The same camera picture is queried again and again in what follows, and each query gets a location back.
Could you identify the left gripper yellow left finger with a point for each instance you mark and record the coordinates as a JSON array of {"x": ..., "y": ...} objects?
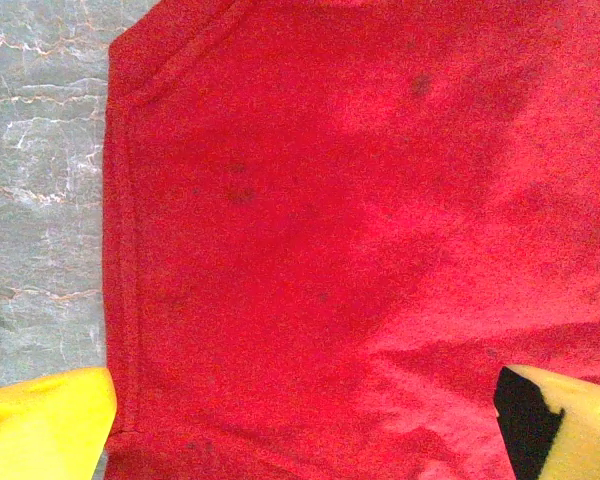
[{"x": 35, "y": 425}]

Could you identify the red t-shirt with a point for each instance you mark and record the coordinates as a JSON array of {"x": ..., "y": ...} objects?
[{"x": 330, "y": 225}]

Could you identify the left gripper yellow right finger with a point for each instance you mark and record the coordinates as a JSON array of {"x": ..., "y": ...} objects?
[{"x": 570, "y": 430}]

